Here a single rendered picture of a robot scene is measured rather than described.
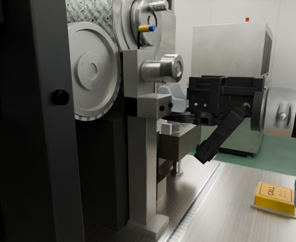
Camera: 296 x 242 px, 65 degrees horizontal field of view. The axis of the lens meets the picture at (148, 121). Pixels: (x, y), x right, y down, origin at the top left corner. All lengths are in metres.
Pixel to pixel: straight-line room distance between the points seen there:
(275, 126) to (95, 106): 0.26
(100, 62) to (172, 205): 0.32
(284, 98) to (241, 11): 4.65
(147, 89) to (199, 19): 4.84
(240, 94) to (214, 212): 0.24
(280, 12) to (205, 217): 4.61
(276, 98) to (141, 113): 0.20
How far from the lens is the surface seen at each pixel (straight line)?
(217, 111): 0.39
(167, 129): 0.52
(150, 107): 0.34
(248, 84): 0.41
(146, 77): 0.35
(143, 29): 0.34
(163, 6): 0.39
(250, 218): 0.51
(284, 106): 0.38
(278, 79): 4.86
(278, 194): 0.57
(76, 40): 0.31
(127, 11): 0.38
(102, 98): 0.34
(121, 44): 0.36
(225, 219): 0.49
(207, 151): 0.42
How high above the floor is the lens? 1.18
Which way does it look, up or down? 14 degrees down
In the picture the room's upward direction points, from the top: straight up
